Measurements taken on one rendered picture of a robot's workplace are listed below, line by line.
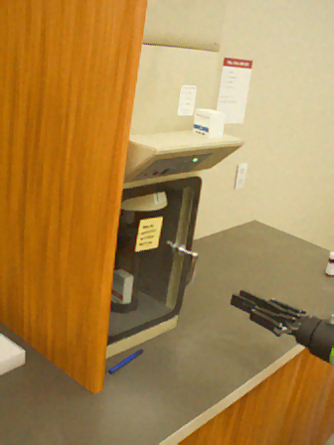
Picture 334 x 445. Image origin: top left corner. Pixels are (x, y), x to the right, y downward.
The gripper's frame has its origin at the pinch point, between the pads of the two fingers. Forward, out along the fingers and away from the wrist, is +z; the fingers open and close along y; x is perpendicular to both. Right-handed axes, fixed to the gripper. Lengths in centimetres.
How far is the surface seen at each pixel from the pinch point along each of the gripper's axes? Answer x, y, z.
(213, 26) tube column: -63, 0, 23
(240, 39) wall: -62, -77, 67
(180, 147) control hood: -35.9, 19.8, 11.7
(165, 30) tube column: -60, 17, 23
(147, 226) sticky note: -14.2, 14.3, 21.9
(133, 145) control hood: -35.4, 27.4, 17.3
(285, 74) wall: -51, -119, 67
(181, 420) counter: 20.9, 25.6, -5.1
